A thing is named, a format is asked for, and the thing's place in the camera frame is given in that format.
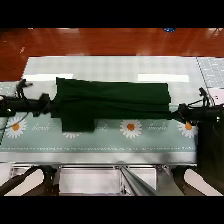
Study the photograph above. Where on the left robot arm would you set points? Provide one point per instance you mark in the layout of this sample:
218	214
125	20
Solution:
13	105

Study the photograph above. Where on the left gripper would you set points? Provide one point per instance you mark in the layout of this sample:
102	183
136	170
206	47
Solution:
43	104

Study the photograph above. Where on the dark green T-shirt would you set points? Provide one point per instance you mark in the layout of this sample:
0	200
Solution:
110	98

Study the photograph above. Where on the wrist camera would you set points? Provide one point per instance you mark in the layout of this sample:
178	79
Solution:
22	87
204	96

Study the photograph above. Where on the silver frame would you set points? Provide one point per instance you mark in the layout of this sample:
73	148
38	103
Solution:
134	186

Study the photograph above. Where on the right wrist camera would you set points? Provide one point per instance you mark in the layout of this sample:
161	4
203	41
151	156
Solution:
204	96

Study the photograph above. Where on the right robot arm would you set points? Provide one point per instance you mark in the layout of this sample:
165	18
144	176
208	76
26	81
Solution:
207	114

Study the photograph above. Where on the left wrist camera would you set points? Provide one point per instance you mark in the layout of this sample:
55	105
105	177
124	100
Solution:
22	87

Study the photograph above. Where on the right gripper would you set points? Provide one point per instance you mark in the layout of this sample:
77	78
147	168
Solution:
183	112

